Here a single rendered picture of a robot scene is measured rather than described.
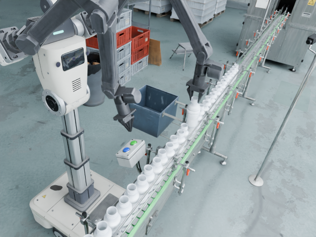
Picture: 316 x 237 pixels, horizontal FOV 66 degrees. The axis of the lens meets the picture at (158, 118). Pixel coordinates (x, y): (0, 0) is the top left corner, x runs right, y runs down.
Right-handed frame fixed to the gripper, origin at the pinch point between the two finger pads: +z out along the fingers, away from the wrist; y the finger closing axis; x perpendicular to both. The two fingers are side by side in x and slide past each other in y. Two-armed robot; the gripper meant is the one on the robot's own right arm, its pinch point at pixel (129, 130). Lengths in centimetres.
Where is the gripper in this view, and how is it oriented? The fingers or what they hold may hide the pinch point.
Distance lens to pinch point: 116.8
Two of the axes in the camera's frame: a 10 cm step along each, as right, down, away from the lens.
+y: 5.0, -4.8, 7.3
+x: -8.4, -0.6, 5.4
